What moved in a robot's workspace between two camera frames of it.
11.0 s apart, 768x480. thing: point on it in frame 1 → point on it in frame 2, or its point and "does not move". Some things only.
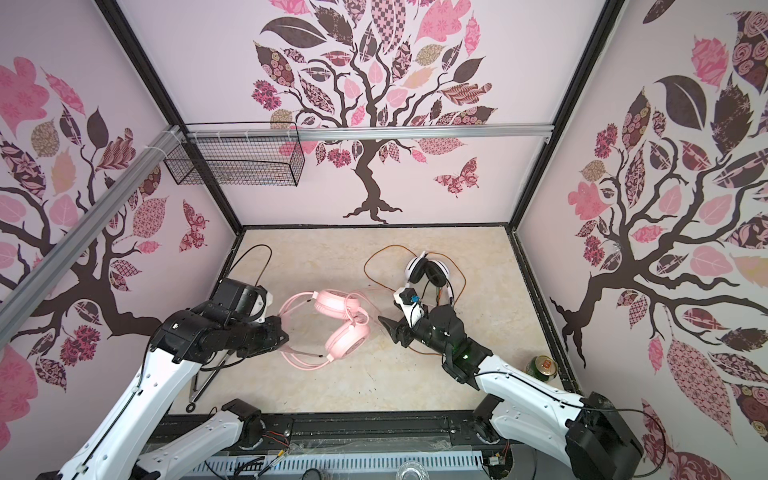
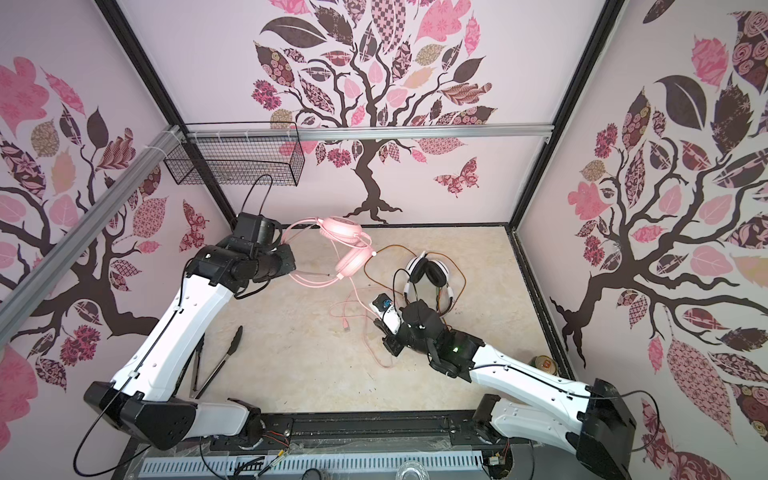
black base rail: [333, 432] does not move
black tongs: [202, 380] does not move
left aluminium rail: [23, 290] does not move
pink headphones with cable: [349, 337] → [347, 242]
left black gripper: [264, 336] → [285, 257]
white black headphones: [421, 266] does not move
